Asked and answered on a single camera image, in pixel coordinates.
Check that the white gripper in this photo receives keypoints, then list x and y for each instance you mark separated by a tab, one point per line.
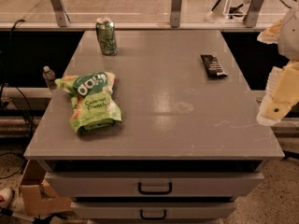
290	37

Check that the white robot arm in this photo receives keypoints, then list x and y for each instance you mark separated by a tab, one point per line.
282	87

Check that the green soda can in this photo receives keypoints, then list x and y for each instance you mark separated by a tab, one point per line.
105	31

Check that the green coconut crunch snack bag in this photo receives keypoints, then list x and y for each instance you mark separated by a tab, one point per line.
91	100

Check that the small clear plastic bottle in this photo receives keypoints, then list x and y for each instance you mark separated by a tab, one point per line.
49	77

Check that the grey lower drawer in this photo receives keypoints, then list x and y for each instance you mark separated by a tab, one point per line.
174	210

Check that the grey drawer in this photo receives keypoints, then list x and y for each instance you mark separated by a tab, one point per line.
174	210
114	184

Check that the grey upper drawer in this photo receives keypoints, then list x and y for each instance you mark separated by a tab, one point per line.
114	184

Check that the grey horizontal pipe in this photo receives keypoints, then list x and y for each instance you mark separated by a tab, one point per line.
14	92

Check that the brown cardboard box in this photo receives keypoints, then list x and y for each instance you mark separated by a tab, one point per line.
38	196

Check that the white and red shoe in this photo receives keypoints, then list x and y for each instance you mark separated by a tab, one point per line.
6	196

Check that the right metal window bracket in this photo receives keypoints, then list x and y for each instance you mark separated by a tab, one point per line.
252	15

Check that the metal window bracket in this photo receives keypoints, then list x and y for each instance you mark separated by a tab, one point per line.
60	13
252	15
175	13

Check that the middle metal window bracket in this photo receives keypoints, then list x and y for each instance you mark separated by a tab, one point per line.
175	13

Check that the black upper drawer handle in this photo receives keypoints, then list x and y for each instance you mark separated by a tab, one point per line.
154	189

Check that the black drawer handle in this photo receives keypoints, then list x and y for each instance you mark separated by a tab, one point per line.
153	215
154	189

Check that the black lower drawer handle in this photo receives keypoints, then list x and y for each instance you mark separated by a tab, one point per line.
153	215

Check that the left metal window bracket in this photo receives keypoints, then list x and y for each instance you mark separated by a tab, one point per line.
60	13

